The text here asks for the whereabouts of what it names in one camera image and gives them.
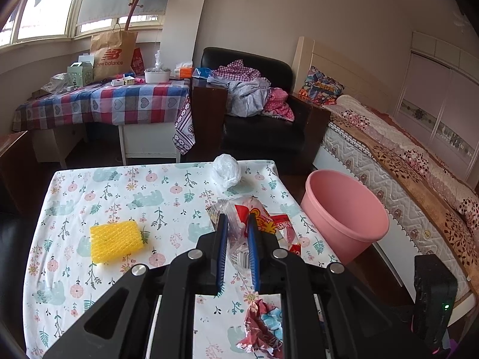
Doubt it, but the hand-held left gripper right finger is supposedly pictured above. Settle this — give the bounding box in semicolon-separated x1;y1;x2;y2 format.
247;213;427;359

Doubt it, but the purple patterned cloth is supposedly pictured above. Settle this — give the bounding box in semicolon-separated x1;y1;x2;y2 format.
173;97;196;155

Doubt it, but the dark wooden cabinet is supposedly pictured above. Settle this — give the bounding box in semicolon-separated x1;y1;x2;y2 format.
183;78;229;164

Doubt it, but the crumpled red blue wrapper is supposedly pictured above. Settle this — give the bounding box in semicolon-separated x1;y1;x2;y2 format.
238;298;286;359

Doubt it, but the white table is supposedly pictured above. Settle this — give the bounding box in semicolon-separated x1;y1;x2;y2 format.
32;121;181;166

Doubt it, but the grey white garment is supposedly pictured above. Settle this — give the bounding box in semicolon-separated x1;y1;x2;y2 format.
225;77;272;118

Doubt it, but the red coat rack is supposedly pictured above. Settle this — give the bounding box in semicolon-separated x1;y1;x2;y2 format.
125;0;145;31

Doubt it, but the black armchair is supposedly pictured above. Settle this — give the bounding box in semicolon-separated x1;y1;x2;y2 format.
200;47;332;175

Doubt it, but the floral tablecloth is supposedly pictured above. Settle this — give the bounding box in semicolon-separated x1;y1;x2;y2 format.
23;160;339;359

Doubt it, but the white bowl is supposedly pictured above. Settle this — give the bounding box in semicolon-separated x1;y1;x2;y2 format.
144;68;172;84

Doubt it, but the purple plaid shirt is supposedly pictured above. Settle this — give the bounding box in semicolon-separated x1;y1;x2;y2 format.
207;60;263;85

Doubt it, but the white wardrobe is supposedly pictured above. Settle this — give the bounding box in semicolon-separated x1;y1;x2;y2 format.
393;32;479;192

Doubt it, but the cream headboard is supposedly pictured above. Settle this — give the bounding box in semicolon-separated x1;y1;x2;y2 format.
292;36;405;115

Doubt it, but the pink plastic bucket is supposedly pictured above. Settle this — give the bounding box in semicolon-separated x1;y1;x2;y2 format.
300;169;390;266

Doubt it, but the brown paper bag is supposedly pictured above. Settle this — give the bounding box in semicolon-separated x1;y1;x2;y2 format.
90;24;138;82

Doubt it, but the bed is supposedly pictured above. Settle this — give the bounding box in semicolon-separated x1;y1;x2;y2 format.
312;93;479;327

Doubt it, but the leopard print blanket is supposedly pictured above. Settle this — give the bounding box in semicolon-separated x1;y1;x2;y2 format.
329;112;479;282

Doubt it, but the red snack wrapper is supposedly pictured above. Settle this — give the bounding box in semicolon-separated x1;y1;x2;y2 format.
270;213;304;258

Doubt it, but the colourful cartoon pillow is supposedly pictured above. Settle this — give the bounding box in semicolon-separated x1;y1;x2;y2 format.
299;66;346;106

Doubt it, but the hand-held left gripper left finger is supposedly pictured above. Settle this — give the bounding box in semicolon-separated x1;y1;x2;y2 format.
43;213;229;359

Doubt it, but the green carton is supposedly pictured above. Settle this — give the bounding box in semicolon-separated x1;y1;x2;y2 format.
67;55;96;87

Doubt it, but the crumpled clear plastic bag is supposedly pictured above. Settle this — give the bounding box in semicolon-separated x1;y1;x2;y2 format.
211;154;242;190

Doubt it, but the floral quilt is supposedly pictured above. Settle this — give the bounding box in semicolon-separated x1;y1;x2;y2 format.
337;95;477;211

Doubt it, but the clear snack bag red print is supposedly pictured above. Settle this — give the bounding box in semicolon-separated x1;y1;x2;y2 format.
207;195;280;270

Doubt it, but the window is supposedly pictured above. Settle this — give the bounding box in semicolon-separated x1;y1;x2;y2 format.
0;0;91;46

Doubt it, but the pink red garment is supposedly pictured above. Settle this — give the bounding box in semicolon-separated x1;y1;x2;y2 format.
262;87;295;122

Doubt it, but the yellow foam fruit net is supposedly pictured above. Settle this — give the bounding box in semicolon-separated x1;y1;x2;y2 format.
90;220;145;265

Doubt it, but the plaid tablecloth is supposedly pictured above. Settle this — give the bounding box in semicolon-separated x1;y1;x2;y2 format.
11;78;192;132

